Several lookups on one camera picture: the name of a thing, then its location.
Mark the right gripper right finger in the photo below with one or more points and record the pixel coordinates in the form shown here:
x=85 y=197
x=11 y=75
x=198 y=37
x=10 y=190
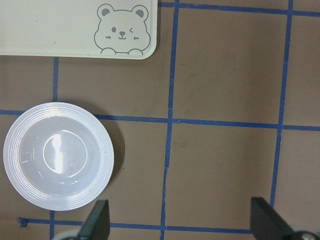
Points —
x=266 y=223

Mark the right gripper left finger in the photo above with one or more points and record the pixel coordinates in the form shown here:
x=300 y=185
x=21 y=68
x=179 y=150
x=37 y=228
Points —
x=97 y=225

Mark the white round plate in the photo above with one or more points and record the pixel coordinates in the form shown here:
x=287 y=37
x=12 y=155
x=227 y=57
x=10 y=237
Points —
x=58 y=156

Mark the cream bear tray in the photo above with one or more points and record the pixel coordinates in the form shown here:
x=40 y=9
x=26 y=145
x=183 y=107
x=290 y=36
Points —
x=111 y=29

